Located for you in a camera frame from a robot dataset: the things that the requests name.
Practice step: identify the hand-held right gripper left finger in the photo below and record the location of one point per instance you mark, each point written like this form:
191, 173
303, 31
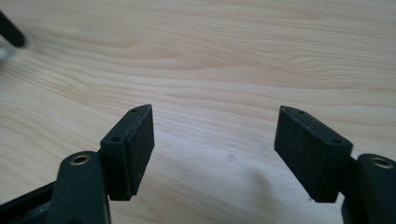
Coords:
126, 155

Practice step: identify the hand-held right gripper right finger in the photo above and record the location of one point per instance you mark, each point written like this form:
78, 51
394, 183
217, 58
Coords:
311, 155

